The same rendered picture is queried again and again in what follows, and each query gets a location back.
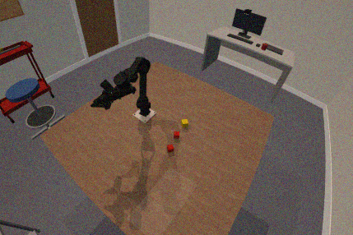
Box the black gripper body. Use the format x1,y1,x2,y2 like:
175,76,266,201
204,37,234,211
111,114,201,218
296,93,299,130
100,86,122,110

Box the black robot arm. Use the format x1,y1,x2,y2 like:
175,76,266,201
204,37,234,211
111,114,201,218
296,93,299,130
100,57,151,117

